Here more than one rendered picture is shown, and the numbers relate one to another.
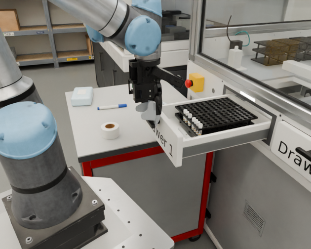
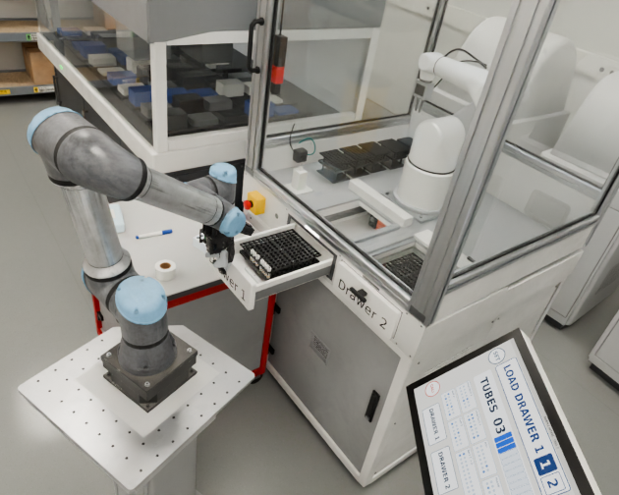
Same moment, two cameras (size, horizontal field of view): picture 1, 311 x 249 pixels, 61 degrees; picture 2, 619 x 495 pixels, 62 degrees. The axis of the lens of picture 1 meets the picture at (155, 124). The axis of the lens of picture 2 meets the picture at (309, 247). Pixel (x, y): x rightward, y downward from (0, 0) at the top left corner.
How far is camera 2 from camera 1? 0.87 m
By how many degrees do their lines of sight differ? 19
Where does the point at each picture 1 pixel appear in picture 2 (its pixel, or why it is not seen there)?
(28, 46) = not seen: outside the picture
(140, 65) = not seen: hidden behind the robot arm
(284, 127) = (342, 267)
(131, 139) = (191, 278)
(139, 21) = (233, 217)
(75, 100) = not seen: hidden behind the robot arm
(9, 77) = (118, 255)
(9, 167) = (136, 330)
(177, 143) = (252, 290)
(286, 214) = (347, 342)
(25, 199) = (142, 353)
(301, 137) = (355, 278)
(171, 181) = (232, 317)
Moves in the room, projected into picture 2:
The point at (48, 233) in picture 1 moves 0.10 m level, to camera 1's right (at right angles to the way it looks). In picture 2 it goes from (160, 377) to (199, 372)
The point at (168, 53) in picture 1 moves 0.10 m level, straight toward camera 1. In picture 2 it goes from (213, 147) to (215, 157)
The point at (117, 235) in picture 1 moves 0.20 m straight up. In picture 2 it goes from (206, 375) to (208, 324)
